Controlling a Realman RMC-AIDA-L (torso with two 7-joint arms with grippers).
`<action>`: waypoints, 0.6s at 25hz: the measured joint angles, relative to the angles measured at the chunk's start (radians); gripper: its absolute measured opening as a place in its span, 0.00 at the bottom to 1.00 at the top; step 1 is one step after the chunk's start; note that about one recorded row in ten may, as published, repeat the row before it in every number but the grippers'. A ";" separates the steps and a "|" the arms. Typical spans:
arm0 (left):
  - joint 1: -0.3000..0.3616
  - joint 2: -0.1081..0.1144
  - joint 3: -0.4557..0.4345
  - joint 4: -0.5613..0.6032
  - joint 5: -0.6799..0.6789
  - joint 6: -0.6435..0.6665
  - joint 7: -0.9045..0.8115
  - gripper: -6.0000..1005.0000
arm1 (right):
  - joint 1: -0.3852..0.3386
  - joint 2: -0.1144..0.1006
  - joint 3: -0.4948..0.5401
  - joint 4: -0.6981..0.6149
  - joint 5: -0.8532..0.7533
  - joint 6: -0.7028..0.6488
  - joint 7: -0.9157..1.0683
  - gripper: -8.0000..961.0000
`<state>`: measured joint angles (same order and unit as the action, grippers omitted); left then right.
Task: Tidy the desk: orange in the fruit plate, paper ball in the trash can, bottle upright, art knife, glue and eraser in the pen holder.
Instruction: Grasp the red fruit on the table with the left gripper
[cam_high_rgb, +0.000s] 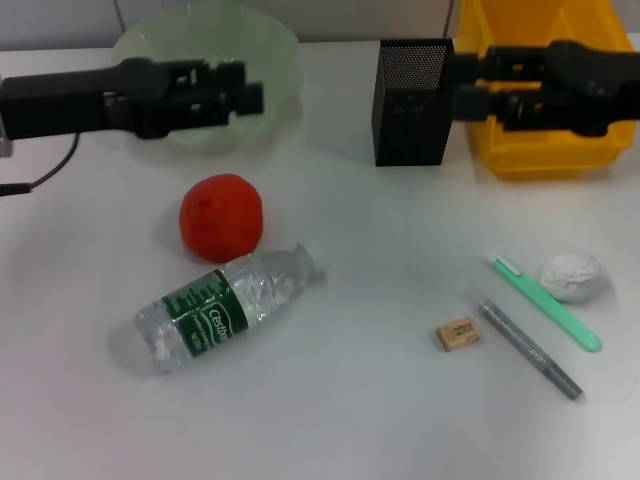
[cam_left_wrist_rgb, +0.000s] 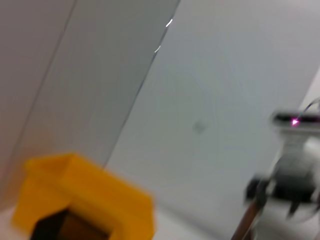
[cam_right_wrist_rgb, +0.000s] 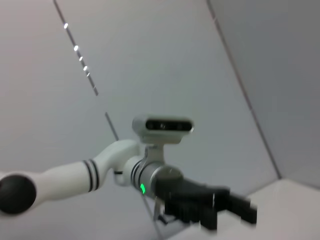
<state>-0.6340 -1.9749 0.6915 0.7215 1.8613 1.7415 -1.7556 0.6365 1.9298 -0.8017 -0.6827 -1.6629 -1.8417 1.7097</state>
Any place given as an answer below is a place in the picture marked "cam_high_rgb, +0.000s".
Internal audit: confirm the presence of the white paper ball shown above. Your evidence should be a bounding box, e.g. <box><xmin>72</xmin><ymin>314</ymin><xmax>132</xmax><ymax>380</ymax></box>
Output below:
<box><xmin>538</xmin><ymin>252</ymin><xmax>607</xmax><ymax>305</ymax></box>

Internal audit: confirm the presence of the mint green pen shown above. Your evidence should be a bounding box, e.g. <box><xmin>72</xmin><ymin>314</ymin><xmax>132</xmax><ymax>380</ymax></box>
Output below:
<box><xmin>483</xmin><ymin>252</ymin><xmax>603</xmax><ymax>354</ymax></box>

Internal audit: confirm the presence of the grey marker pen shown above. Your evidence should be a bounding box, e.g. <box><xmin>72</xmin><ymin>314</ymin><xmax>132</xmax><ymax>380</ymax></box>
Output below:
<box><xmin>477</xmin><ymin>294</ymin><xmax>585</xmax><ymax>401</ymax></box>

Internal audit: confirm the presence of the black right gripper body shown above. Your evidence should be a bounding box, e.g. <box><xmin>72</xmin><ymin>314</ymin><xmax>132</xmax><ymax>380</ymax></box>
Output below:
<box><xmin>546</xmin><ymin>38</ymin><xmax>640</xmax><ymax>139</ymax></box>

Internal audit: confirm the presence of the clear green-label water bottle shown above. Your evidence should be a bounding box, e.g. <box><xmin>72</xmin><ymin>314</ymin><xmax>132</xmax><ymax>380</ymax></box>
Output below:
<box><xmin>133</xmin><ymin>238</ymin><xmax>330</xmax><ymax>375</ymax></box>

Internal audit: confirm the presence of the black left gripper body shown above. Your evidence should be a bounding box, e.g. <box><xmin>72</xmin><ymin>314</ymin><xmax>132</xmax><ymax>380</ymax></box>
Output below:
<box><xmin>0</xmin><ymin>56</ymin><xmax>177</xmax><ymax>141</ymax></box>

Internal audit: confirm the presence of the tan rectangular eraser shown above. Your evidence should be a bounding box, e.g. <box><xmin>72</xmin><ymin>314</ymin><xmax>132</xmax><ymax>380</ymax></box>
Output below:
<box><xmin>432</xmin><ymin>317</ymin><xmax>485</xmax><ymax>354</ymax></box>

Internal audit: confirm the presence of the yellow plastic bin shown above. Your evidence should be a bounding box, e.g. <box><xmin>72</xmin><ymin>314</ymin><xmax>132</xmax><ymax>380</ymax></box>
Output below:
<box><xmin>457</xmin><ymin>0</ymin><xmax>635</xmax><ymax>181</ymax></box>

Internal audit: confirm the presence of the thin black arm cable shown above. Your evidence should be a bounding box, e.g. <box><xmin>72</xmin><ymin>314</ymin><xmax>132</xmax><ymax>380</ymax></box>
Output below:
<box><xmin>0</xmin><ymin>133</ymin><xmax>81</xmax><ymax>197</ymax></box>

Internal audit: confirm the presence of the translucent green fruit bowl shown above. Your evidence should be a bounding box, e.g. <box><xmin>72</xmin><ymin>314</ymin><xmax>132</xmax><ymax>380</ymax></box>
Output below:
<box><xmin>110</xmin><ymin>1</ymin><xmax>305</xmax><ymax>160</ymax></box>

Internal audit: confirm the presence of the black mesh pen holder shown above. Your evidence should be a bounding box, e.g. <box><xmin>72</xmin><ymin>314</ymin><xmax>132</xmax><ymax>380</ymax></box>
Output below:
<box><xmin>372</xmin><ymin>37</ymin><xmax>457</xmax><ymax>168</ymax></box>

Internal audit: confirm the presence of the red-orange toy orange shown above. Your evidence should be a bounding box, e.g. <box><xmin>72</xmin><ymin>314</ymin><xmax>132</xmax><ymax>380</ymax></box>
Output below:
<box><xmin>178</xmin><ymin>172</ymin><xmax>265</xmax><ymax>264</ymax></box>

